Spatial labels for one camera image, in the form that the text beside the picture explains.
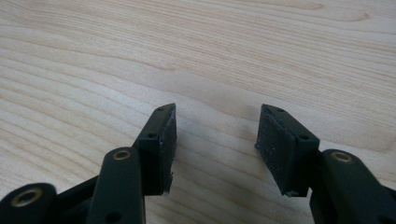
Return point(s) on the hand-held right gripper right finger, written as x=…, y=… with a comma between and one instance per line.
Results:
x=280, y=149

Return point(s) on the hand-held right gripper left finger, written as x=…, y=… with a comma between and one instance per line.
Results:
x=157, y=155

